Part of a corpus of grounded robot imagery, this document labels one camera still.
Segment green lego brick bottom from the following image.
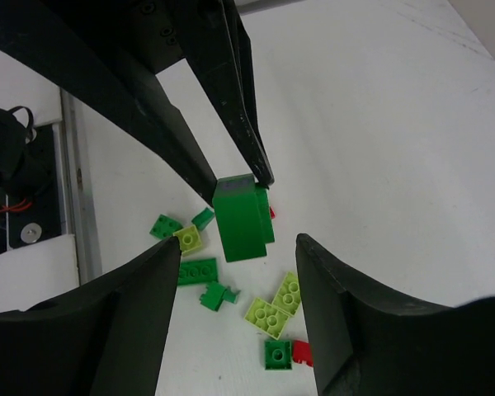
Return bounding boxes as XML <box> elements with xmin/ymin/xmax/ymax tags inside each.
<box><xmin>149</xmin><ymin>214</ymin><xmax>183</xmax><ymax>240</ymax></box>

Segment green lego piece studded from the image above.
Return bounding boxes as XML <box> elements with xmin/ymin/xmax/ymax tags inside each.
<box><xmin>200</xmin><ymin>281</ymin><xmax>239</xmax><ymax>312</ymax></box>

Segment lime lego brick lower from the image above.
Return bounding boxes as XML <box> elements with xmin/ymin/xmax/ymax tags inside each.
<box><xmin>244</xmin><ymin>297</ymin><xmax>290</xmax><ymax>340</ymax></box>

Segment lime lego brick upper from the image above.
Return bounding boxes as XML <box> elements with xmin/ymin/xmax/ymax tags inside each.
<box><xmin>272</xmin><ymin>272</ymin><xmax>301</xmax><ymax>317</ymax></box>

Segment small dark green lego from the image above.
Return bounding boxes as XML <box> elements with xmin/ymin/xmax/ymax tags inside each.
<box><xmin>191</xmin><ymin>208</ymin><xmax>215</xmax><ymax>231</ymax></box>

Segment small lime lego brick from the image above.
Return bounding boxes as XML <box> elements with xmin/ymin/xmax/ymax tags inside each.
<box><xmin>173</xmin><ymin>224</ymin><xmax>203</xmax><ymax>257</ymax></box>

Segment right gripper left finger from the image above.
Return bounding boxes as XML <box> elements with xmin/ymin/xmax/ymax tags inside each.
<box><xmin>0</xmin><ymin>237</ymin><xmax>181</xmax><ymax>395</ymax></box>

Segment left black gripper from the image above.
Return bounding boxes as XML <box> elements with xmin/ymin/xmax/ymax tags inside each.
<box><xmin>0</xmin><ymin>1</ymin><xmax>275</xmax><ymax>204</ymax></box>

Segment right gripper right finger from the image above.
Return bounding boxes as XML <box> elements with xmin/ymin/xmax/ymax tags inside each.
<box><xmin>295</xmin><ymin>233</ymin><xmax>495</xmax><ymax>395</ymax></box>

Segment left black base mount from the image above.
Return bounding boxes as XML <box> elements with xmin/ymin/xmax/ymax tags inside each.
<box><xmin>0</xmin><ymin>106</ymin><xmax>64</xmax><ymax>254</ymax></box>

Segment small red lego brick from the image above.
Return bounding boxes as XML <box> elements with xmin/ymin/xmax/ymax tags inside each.
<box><xmin>292</xmin><ymin>340</ymin><xmax>314</xmax><ymax>367</ymax></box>

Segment long green lego brick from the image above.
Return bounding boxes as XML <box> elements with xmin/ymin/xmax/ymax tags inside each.
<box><xmin>177</xmin><ymin>258</ymin><xmax>218</xmax><ymax>286</ymax></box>

